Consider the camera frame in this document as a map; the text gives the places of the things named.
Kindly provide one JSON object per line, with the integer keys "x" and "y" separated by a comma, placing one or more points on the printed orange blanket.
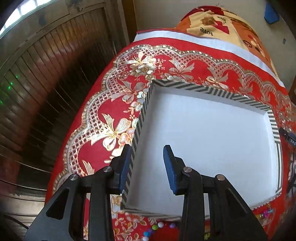
{"x": 242, "y": 30}

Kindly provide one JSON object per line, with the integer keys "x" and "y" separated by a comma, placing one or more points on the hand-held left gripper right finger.
{"x": 170, "y": 169}

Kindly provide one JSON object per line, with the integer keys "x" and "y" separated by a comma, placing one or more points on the blue wall object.
{"x": 271, "y": 12}

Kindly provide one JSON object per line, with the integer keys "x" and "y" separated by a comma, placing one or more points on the white cloth strip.
{"x": 185, "y": 38}

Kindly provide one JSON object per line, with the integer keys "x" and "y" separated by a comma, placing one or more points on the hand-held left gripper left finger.
{"x": 124, "y": 169}

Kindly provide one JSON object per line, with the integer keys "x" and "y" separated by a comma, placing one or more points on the window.
{"x": 25, "y": 9}

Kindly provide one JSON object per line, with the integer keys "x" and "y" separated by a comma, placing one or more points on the white tray with striped rim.
{"x": 208, "y": 139}

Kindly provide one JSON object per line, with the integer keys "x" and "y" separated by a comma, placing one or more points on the red floral tablecloth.
{"x": 104, "y": 97}

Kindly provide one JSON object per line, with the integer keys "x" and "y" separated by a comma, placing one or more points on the dark wooden door frame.
{"x": 129, "y": 18}

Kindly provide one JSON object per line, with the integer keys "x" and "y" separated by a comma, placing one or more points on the wooden slatted door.
{"x": 46, "y": 81}

